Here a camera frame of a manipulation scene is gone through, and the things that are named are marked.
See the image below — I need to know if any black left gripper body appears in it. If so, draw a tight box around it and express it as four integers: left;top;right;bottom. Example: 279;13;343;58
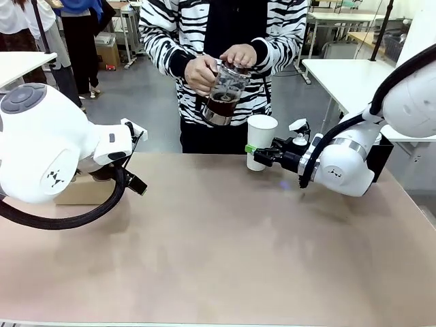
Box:
89;166;121;182

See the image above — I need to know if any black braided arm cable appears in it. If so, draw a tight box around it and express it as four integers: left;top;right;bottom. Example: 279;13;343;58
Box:
298;44;436;190
0;163;137;231

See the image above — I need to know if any black box behind arm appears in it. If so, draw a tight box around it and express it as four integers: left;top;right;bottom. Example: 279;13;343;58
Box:
366;134;395;185

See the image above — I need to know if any left forearm in striped sleeve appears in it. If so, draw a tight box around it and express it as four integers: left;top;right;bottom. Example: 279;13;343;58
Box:
251;13;308;71

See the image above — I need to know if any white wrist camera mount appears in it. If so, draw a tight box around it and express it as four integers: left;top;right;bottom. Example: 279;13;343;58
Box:
288;118;311;146
121;117;149;144

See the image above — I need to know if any long white work table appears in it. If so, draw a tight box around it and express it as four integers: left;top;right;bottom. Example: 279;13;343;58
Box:
301;58;436;143

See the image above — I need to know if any brown cardboard box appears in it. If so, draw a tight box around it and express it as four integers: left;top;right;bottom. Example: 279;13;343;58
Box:
95;42;121;72

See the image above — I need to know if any black tripod pole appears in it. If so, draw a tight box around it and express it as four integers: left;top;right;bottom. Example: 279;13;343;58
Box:
369;0;391;63
31;0;57;74

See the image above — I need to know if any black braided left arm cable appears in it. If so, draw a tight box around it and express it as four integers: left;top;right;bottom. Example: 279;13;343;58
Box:
0;163;137;231

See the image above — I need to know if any wooden background desk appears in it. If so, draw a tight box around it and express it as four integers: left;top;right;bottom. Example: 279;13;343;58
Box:
346;31;388;57

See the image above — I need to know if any white foam block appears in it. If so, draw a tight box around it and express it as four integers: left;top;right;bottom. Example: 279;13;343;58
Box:
94;31;117;48

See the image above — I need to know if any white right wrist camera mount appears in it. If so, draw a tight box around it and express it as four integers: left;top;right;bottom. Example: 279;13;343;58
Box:
288;118;311;146

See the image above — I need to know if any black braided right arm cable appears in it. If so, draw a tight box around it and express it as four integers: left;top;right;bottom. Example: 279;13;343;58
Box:
298;44;436;190

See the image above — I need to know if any person's left hand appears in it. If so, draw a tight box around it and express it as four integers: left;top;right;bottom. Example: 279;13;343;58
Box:
219;44;257;68

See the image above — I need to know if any person's right hand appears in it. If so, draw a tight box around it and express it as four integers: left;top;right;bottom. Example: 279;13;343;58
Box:
185;55;222;97

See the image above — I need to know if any brown cardboard cup carrier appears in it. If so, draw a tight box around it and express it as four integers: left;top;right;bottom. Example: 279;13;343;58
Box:
54;172;119;206

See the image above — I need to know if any bystander in grey skirt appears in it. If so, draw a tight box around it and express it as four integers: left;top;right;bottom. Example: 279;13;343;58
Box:
25;0;84;110

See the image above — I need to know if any small white side table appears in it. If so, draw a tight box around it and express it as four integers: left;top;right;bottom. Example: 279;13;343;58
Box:
0;51;58;90

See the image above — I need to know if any bystander in brown patterned skirt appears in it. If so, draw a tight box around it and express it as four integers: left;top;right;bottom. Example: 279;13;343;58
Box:
0;0;47;84

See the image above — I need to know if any white paper cup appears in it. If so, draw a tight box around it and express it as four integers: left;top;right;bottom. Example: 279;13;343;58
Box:
246;114;279;172

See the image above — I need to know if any white panel board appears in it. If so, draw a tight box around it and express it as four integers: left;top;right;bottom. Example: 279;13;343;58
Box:
394;16;436;71

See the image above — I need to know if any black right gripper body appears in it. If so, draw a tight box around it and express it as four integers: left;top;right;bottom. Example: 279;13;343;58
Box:
277;144;309;172

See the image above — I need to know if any glass french press pitcher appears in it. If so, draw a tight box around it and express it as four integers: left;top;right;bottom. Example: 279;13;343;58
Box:
196;59;253;127

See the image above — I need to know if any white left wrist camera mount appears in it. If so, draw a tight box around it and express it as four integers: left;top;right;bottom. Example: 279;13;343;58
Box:
121;117;149;144

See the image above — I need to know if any white background desk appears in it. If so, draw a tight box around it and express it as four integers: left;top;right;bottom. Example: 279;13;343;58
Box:
306;11;379;59

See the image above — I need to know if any right forearm in striped sleeve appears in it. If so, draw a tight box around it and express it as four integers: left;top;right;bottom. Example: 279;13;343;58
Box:
138;13;200;81

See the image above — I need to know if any person's torso in zebra sweater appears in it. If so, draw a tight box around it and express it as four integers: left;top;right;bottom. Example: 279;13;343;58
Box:
138;0;308;154

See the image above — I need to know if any grey plastic crate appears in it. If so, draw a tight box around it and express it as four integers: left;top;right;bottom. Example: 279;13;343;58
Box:
382;33;409;65

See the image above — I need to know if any bystander in black trousers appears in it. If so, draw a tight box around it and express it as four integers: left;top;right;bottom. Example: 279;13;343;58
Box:
58;0;116;99

